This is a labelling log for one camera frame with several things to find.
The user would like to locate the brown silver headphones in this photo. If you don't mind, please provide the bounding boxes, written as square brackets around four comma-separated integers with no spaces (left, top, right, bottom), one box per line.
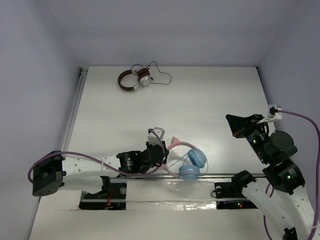
[117,67,152,92]

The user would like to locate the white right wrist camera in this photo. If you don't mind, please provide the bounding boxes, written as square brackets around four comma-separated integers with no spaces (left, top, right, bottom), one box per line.
[258,104,283,124]

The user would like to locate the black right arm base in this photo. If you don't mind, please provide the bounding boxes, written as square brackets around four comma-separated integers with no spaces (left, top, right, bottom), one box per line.
[210,182,257,210]

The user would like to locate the aluminium rail frame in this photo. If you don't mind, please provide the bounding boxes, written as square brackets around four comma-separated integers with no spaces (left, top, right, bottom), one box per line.
[62,66,268,176]

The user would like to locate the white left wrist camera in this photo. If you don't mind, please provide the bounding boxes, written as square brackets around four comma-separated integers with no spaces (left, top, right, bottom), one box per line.
[147,127,165,145]

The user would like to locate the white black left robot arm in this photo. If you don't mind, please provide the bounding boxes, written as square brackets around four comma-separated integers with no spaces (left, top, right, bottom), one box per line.
[27,142,169,197]

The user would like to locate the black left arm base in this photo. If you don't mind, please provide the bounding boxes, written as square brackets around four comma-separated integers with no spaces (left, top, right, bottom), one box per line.
[78,176,127,211]

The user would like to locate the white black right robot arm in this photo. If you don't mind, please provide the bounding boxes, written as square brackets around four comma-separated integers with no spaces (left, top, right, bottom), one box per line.
[225,107,320,240]

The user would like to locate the pink blue cat-ear headphones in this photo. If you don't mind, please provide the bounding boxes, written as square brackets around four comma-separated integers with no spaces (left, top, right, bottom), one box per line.
[160,137,209,181]

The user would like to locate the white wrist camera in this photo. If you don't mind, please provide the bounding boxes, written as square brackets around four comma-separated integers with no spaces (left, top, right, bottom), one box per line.
[258,104,283,124]
[147,127,165,145]

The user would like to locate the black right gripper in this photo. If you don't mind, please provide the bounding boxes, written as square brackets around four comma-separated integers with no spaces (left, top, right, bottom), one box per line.
[225,113,270,163]

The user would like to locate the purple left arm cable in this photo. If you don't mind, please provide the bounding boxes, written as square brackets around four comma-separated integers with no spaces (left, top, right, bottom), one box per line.
[27,128,167,183]

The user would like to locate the black headphone cable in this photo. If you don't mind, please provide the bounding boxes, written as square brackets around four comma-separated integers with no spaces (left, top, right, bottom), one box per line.
[130,61,173,86]

